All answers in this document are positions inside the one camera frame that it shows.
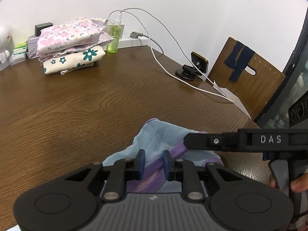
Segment white power strip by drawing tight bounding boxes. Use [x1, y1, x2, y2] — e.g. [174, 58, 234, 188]
[99, 23, 148, 51]

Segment dark blue cloth on chair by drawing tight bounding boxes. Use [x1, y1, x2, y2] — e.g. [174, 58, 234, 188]
[224, 41, 255, 83]

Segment cream green-flower folded cloth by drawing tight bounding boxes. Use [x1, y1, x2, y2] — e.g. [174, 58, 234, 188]
[43, 45, 105, 74]

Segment green spray bottle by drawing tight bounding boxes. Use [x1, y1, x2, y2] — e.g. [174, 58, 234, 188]
[107, 12, 122, 53]

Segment black appliance cabinet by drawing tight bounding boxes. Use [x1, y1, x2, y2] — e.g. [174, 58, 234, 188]
[254, 18, 307, 129]

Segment pink floral folded cloth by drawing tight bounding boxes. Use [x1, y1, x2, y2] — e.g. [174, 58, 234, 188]
[37, 17, 114, 62]

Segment white robot figurine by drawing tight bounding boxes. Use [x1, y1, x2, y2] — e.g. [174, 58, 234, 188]
[0, 26, 11, 70]

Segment white charging cable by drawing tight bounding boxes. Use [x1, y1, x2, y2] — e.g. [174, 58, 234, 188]
[105, 7, 236, 104]

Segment pink blue purple garment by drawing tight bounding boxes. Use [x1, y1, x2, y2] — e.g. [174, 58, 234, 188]
[102, 118, 223, 193]

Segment black phone holder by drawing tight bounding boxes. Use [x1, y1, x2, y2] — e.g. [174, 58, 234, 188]
[175, 52, 209, 81]

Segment small green white boxes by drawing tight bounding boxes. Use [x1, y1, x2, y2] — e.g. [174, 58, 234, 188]
[10, 42, 27, 66]

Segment person right hand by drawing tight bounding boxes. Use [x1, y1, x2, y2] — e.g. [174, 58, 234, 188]
[269, 173, 308, 193]

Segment wooden chair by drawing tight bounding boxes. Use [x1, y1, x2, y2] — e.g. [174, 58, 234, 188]
[209, 37, 285, 120]

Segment purple box with black charger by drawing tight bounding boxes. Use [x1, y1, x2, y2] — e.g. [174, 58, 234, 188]
[26, 23, 53, 59]

